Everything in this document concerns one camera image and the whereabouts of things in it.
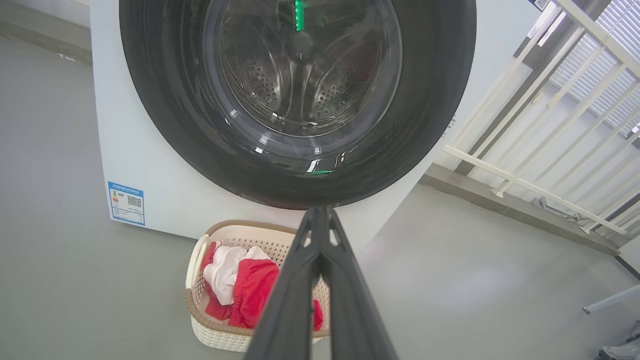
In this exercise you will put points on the grey railing foot bracket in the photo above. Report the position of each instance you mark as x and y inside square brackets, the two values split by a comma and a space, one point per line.
[550, 205]

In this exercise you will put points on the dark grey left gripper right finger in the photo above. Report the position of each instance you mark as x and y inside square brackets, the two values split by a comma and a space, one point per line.
[350, 310]

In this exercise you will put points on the white pole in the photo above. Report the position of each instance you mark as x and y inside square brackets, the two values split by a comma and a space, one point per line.
[610, 299]

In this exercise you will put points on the round dark washing machine door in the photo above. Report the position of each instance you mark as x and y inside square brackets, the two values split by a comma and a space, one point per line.
[165, 125]

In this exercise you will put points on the white grey floor device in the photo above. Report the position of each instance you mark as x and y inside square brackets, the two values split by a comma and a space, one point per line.
[622, 350]

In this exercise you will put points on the white metal railing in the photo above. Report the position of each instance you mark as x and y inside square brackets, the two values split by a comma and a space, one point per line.
[500, 172]

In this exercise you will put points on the white window blind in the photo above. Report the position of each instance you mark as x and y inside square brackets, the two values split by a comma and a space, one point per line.
[615, 30]

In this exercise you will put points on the stainless steel washing machine drum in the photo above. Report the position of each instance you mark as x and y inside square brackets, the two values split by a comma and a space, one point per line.
[260, 85]

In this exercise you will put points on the blue energy label sticker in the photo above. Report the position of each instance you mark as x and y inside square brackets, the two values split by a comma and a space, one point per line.
[126, 203]

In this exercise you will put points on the red and white clothes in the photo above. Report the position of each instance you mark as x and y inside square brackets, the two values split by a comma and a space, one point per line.
[255, 290]

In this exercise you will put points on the cream perforated laundry basket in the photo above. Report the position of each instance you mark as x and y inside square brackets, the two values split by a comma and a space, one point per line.
[220, 340]

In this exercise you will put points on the white washing machine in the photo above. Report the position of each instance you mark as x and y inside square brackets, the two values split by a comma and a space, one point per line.
[150, 150]

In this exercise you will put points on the QR code sticker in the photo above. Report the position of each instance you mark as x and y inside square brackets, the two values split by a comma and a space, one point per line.
[541, 4]

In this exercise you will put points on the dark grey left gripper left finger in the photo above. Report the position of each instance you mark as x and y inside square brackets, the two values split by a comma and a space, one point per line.
[290, 310]

